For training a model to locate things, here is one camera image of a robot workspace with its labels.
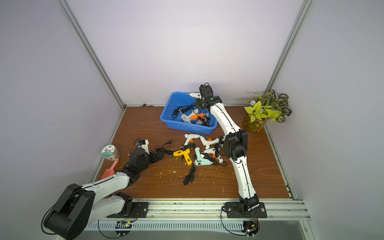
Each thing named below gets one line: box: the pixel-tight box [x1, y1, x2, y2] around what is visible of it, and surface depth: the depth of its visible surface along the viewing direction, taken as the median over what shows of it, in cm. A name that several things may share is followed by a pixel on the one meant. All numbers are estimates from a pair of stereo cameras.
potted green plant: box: [243, 89, 292, 134], surface depth 89 cm
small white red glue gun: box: [204, 148, 224, 164], surface depth 93 cm
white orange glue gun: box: [200, 135, 220, 150], surface depth 98 cm
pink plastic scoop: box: [101, 159, 119, 179], surface depth 87 cm
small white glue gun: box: [183, 133, 200, 146], surface depth 102 cm
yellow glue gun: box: [173, 148, 193, 166], surface depth 94 cm
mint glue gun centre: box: [195, 147, 214, 166], surface depth 90 cm
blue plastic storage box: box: [160, 91, 218, 135], surface depth 111 cm
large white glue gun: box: [178, 107, 199, 124], surface depth 112 cm
